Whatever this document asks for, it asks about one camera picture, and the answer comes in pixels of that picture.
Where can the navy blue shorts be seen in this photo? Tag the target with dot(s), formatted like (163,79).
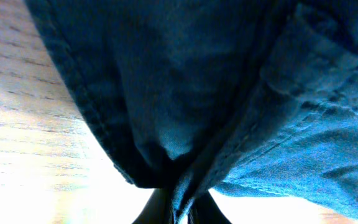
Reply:
(252,98)

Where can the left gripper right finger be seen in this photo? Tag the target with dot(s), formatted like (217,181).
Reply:
(204,210)

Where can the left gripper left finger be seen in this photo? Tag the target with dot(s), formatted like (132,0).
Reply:
(157,210)

